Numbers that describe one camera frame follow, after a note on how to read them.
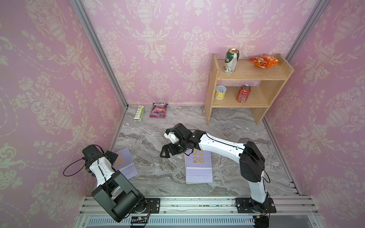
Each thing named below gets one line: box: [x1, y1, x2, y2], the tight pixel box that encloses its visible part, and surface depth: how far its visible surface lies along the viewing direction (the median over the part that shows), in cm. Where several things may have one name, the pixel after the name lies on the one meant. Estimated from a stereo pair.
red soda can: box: [236, 84, 251, 104], surface depth 89 cm
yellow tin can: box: [214, 85, 227, 100], surface depth 95 cm
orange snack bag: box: [248, 53, 281, 69], surface depth 78 cm
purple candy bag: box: [149, 102, 169, 118], surface depth 115 cm
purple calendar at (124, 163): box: [111, 146, 139, 181], surface depth 90 cm
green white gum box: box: [133, 105, 145, 123], surface depth 111 cm
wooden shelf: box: [204, 53, 295, 126], surface depth 83 cm
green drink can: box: [223, 47, 240, 74], surface depth 74 cm
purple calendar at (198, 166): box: [185, 149, 213, 183], surface depth 83 cm
